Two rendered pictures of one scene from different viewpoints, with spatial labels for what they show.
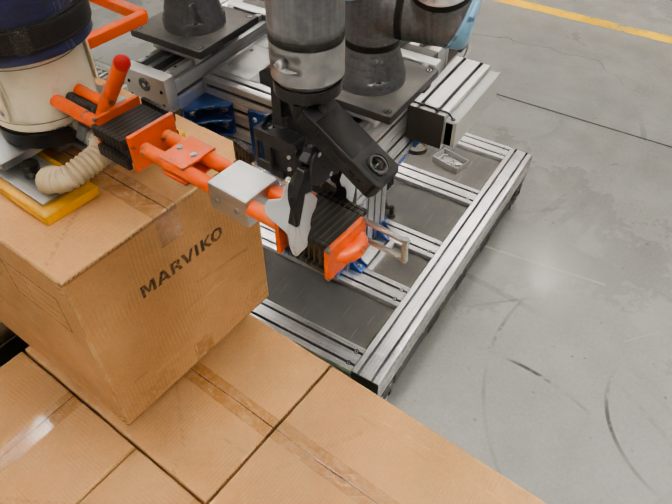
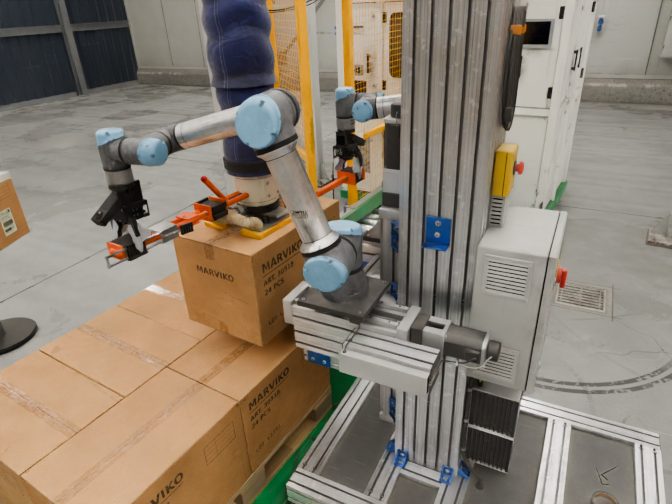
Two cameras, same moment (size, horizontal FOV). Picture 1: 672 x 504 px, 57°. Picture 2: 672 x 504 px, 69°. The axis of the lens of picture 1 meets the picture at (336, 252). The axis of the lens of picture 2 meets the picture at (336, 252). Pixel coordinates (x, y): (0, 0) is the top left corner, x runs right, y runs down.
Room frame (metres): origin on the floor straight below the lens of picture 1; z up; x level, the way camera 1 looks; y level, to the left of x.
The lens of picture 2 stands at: (1.09, -1.39, 1.85)
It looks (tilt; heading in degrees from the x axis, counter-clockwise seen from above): 27 degrees down; 86
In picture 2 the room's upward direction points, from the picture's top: 3 degrees counter-clockwise
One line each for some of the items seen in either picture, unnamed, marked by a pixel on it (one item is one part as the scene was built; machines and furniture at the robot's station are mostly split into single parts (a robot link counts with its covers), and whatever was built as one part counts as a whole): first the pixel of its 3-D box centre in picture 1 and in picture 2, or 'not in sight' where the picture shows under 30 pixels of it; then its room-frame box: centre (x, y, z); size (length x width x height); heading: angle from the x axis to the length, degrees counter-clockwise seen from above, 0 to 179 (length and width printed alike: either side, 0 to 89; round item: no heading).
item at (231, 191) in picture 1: (243, 193); (163, 232); (0.63, 0.12, 1.20); 0.07 x 0.07 x 0.04; 52
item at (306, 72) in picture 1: (305, 58); (118, 175); (0.57, 0.03, 1.43); 0.08 x 0.08 x 0.05
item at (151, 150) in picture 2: not in sight; (147, 150); (0.67, 0.01, 1.50); 0.11 x 0.11 x 0.08; 69
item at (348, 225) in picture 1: (320, 235); (127, 246); (0.54, 0.02, 1.20); 0.08 x 0.07 x 0.05; 52
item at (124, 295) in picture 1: (84, 225); (265, 258); (0.91, 0.51, 0.87); 0.60 x 0.40 x 0.40; 53
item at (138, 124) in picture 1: (137, 132); (211, 208); (0.76, 0.29, 1.20); 0.10 x 0.08 x 0.06; 142
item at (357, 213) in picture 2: not in sight; (388, 187); (1.74, 2.03, 0.60); 1.60 x 0.10 x 0.09; 53
